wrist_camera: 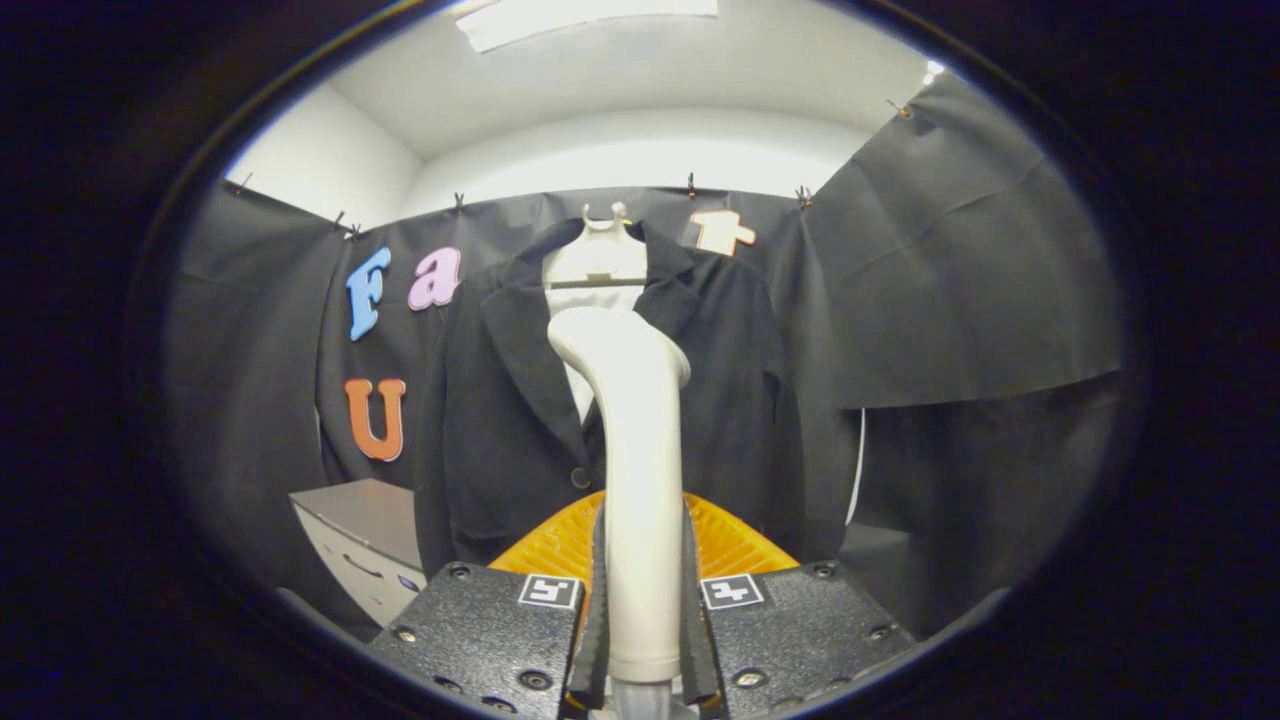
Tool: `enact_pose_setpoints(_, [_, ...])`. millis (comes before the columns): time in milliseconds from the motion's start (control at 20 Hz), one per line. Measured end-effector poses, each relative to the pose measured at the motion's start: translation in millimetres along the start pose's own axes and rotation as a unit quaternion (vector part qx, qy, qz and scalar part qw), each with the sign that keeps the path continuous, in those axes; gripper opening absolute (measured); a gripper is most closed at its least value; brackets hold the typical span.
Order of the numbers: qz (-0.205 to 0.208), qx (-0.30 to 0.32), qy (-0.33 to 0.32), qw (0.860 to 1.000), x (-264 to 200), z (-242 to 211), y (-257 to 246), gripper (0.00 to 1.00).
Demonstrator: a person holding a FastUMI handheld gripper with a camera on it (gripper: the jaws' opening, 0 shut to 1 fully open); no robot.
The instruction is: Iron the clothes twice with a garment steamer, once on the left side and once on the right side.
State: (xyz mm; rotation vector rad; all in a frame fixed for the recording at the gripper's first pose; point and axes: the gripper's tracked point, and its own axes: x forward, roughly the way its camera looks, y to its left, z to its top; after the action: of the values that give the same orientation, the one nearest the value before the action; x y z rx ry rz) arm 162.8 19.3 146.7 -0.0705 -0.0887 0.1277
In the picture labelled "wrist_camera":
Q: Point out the grey cabinet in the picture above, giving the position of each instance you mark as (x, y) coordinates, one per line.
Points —
(370, 520)

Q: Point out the small ceiling light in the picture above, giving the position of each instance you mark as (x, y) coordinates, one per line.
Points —
(933, 72)

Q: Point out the black suit jacket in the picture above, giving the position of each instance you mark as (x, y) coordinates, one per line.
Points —
(500, 400)

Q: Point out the black backdrop cloth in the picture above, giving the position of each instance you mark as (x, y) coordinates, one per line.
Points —
(980, 250)

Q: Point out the white plastic hanger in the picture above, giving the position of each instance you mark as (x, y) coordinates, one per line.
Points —
(595, 262)

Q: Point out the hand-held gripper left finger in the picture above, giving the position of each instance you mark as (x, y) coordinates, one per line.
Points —
(480, 630)

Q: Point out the long ceiling light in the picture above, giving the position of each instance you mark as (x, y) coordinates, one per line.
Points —
(580, 18)

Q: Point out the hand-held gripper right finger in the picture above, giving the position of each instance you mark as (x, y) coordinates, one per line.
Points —
(800, 630)

